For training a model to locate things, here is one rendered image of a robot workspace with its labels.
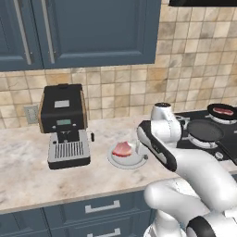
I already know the black pan with pale underside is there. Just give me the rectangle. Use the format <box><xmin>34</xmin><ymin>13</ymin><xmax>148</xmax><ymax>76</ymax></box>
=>
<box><xmin>206</xmin><ymin>103</ymin><xmax>237</xmax><ymax>125</ymax></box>

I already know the wide blue cupboard door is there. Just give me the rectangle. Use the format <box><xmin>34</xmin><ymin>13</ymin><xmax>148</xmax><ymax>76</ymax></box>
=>
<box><xmin>31</xmin><ymin>0</ymin><xmax>162</xmax><ymax>70</ymax></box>

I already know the grey round plate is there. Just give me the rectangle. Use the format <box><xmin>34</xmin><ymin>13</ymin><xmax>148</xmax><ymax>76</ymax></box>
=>
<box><xmin>106</xmin><ymin>140</ymin><xmax>150</xmax><ymax>170</ymax></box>

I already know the black flat round pan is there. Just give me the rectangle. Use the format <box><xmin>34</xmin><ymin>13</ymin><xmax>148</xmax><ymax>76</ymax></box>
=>
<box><xmin>186</xmin><ymin>118</ymin><xmax>226</xmax><ymax>149</ymax></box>

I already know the blue base cupboard door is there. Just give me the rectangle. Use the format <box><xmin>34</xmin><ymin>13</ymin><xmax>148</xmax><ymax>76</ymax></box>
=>
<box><xmin>0</xmin><ymin>207</ymin><xmax>52</xmax><ymax>237</ymax></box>

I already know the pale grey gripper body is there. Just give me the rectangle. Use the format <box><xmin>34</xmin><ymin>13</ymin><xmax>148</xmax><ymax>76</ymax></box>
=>
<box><xmin>134</xmin><ymin>137</ymin><xmax>149</xmax><ymax>157</ymax></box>

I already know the silver drawer handle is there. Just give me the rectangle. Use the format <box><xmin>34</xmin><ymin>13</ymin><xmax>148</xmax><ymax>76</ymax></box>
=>
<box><xmin>84</xmin><ymin>199</ymin><xmax>121</xmax><ymax>215</ymax></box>
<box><xmin>86</xmin><ymin>227</ymin><xmax>122</xmax><ymax>237</ymax></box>

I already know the black hob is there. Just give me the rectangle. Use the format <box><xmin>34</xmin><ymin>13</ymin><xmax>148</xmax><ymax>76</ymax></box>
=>
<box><xmin>173</xmin><ymin>108</ymin><xmax>237</xmax><ymax>166</ymax></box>

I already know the black extractor hood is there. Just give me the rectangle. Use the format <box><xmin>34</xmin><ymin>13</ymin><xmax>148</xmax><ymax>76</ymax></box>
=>
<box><xmin>168</xmin><ymin>0</ymin><xmax>237</xmax><ymax>8</ymax></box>

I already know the red raw steak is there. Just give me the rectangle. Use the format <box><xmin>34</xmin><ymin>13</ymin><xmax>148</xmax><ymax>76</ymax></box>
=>
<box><xmin>111</xmin><ymin>141</ymin><xmax>133</xmax><ymax>158</ymax></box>
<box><xmin>212</xmin><ymin>106</ymin><xmax>235</xmax><ymax>117</ymax></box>

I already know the silver cupboard door handle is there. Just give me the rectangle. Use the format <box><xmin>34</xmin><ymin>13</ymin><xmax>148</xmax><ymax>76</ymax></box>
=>
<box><xmin>41</xmin><ymin>0</ymin><xmax>56</xmax><ymax>65</ymax></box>
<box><xmin>13</xmin><ymin>0</ymin><xmax>33</xmax><ymax>66</ymax></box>

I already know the black and silver coffee machine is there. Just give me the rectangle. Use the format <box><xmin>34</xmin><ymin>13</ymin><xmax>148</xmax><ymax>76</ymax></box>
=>
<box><xmin>38</xmin><ymin>82</ymin><xmax>95</xmax><ymax>170</ymax></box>

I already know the blue drawer front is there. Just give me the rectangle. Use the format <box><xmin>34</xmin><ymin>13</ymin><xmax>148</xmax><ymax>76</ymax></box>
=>
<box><xmin>47</xmin><ymin>209</ymin><xmax>156</xmax><ymax>237</ymax></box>
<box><xmin>42</xmin><ymin>190</ymin><xmax>152</xmax><ymax>230</ymax></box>

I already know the narrow blue cupboard door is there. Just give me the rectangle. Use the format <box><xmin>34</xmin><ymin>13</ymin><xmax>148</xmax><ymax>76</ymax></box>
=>
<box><xmin>0</xmin><ymin>0</ymin><xmax>44</xmax><ymax>72</ymax></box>

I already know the grey wall socket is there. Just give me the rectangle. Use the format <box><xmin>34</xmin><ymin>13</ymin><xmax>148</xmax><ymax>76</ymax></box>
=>
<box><xmin>23</xmin><ymin>104</ymin><xmax>40</xmax><ymax>125</ymax></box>

